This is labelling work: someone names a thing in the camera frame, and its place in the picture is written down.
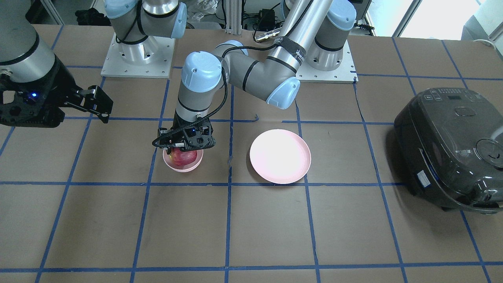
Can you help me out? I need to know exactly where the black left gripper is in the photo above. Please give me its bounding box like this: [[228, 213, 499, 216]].
[[157, 116, 216, 156]]

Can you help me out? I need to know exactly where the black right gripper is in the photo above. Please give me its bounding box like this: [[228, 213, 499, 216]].
[[0, 57, 114, 128]]

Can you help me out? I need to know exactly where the red apple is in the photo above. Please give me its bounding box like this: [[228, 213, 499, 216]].
[[169, 147, 196, 166]]

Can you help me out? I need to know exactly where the small pink bowl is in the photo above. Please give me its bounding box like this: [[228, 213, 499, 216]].
[[162, 150, 204, 173]]

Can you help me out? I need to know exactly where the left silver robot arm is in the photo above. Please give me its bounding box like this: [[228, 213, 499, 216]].
[[152, 0, 357, 154]]

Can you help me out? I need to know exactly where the pink plate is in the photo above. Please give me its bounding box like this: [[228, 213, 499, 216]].
[[249, 129, 312, 184]]

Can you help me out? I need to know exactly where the dark grey rice cooker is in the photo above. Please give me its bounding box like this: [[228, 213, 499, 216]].
[[394, 88, 503, 214]]

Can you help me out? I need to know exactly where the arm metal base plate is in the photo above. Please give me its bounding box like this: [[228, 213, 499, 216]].
[[101, 35, 176, 79], [296, 41, 359, 84]]

